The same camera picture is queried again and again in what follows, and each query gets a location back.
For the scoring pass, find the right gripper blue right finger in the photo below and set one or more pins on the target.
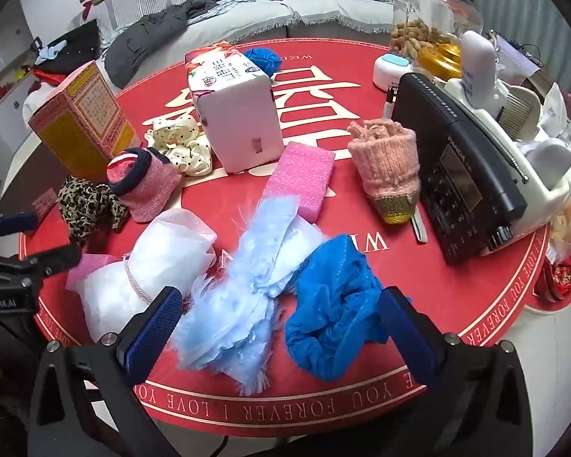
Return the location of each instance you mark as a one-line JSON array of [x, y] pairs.
[[418, 340]]

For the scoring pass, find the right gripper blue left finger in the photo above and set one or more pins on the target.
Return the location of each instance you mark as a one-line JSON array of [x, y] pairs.
[[143, 339]]

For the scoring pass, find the thin pink foam sheet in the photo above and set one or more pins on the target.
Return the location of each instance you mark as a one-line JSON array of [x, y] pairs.
[[88, 264]]

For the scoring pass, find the light blue fluffy cloth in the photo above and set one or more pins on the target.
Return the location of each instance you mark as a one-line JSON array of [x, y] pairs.
[[229, 327]]

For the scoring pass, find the blue plastic shoe cover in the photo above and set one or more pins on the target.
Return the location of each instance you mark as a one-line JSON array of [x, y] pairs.
[[337, 310]]

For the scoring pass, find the white mesh pouch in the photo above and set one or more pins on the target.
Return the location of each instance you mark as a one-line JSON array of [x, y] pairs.
[[174, 250]]

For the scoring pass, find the leopard print scrunchie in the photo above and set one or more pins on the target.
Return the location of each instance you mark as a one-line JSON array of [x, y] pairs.
[[87, 208]]

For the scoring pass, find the pink knit hat navy rim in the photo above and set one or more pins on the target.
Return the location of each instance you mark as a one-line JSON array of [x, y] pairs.
[[143, 180]]

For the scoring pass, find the pink foam sponge block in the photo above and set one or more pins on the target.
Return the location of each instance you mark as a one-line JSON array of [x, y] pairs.
[[303, 171]]

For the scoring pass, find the nail file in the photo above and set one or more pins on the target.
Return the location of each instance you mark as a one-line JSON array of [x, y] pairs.
[[418, 227]]

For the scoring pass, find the round red table mat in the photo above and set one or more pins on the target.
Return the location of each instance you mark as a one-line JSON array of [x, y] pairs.
[[322, 86]]

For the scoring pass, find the yellow red cardboard box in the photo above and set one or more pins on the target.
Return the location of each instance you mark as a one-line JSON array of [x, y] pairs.
[[83, 125]]

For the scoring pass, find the cream dotted scrunchie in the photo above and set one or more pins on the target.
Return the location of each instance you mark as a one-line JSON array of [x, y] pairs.
[[183, 143]]

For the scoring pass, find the white cabinet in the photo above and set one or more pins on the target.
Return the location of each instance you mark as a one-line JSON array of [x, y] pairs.
[[16, 58]]

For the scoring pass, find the black bag on sofa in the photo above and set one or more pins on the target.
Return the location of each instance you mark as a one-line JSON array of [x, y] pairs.
[[70, 51]]

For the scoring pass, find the white tissue pack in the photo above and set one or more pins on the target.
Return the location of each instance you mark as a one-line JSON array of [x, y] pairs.
[[234, 102]]

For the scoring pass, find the dark grey coat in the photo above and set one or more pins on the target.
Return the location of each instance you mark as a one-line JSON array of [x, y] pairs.
[[143, 38]]

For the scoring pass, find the white round cream jar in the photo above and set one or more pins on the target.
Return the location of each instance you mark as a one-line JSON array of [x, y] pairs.
[[388, 69]]

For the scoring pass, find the gold jar lid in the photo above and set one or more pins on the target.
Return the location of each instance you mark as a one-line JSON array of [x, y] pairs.
[[442, 61]]

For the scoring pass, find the white lotion bottle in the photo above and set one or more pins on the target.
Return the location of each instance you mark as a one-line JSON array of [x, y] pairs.
[[478, 69]]

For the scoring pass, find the blue yarn ball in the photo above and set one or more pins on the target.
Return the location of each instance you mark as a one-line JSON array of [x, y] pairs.
[[265, 59]]

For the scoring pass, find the clear peanut jar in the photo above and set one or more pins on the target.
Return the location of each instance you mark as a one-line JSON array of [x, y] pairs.
[[419, 24]]

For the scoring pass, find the grey covered sofa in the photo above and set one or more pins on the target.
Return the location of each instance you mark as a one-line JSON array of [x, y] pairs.
[[239, 21]]

